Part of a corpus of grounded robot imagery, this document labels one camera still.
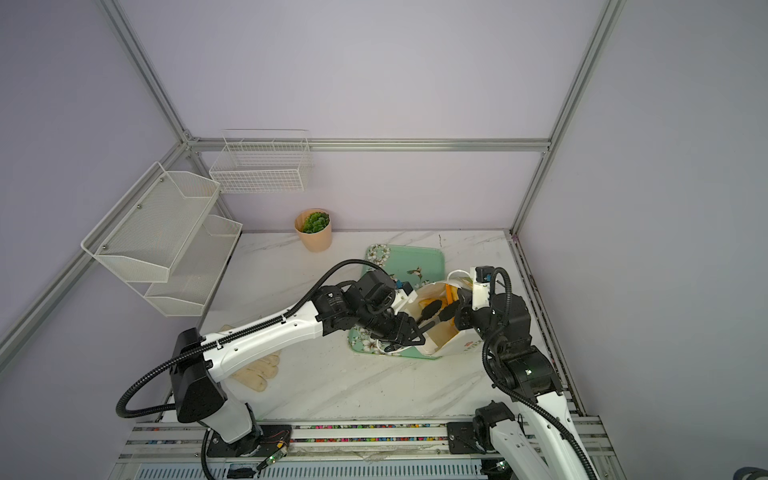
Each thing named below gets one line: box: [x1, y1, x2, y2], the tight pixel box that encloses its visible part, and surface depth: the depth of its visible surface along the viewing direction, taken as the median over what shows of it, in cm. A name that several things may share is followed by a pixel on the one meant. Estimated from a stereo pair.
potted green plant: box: [294, 207, 332, 252], surface depth 113 cm
